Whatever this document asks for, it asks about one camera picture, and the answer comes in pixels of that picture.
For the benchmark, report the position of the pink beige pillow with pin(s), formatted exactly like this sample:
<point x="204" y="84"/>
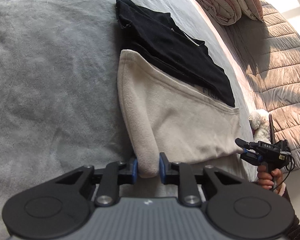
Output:
<point x="252" y="9"/>

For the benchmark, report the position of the grey fleece bed blanket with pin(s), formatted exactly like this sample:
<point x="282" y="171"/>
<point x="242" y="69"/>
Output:
<point x="58" y="94"/>

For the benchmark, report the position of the quilted grey bedspread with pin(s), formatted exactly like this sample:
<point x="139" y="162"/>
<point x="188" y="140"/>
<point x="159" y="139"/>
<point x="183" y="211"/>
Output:
<point x="269" y="54"/>

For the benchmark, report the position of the person's right hand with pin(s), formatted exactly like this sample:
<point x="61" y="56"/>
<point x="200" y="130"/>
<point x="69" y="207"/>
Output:
<point x="273" y="180"/>

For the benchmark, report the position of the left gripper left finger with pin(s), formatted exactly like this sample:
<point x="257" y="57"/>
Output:
<point x="110" y="178"/>

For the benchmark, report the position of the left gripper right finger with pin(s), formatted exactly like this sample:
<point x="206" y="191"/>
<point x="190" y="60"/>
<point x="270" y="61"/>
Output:
<point x="182" y="176"/>

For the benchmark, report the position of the beige and black sweatshirt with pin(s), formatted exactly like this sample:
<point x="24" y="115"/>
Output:
<point x="173" y="97"/>

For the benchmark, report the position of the white fluffy plush item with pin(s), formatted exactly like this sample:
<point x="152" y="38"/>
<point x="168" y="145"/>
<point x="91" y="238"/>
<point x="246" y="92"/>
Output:
<point x="259" y="123"/>

